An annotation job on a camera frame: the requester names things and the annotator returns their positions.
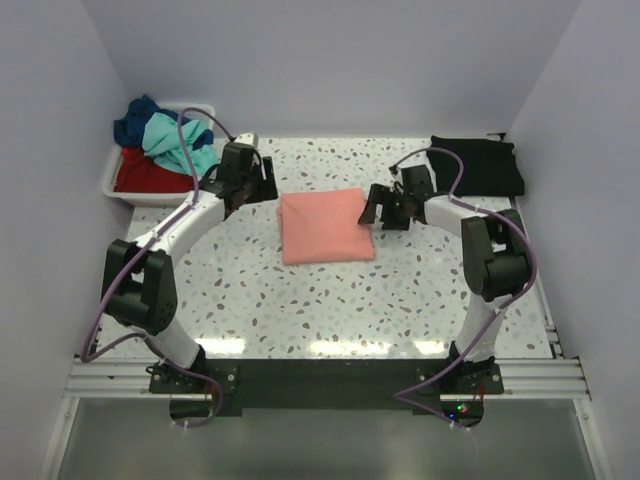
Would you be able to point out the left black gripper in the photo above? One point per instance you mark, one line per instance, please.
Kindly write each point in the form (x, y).
(267, 190)

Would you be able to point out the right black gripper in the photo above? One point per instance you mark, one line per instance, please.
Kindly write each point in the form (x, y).
(381, 195)

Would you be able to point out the pink t shirt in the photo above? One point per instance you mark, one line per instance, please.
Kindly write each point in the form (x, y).
(322, 227)

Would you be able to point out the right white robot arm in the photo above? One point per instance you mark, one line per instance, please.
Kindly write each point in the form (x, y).
(498, 262)

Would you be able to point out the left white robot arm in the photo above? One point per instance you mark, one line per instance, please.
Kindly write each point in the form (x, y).
(139, 288)

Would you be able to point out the white plastic laundry basket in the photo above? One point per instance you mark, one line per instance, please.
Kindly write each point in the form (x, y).
(112, 165)

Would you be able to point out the teal t shirt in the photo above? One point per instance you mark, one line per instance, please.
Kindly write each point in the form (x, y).
(162, 144)

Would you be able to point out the folded black t shirt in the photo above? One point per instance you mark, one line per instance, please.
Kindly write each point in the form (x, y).
(489, 167)

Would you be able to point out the red t shirt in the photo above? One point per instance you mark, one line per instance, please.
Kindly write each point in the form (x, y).
(139, 174)

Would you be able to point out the navy blue t shirt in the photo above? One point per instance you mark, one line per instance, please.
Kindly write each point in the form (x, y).
(129, 130)

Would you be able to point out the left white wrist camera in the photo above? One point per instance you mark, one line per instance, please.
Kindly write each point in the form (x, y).
(249, 138)

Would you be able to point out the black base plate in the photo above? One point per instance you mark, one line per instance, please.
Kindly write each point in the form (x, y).
(213, 403)

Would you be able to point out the aluminium frame rail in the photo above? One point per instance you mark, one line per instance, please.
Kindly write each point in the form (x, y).
(514, 378)

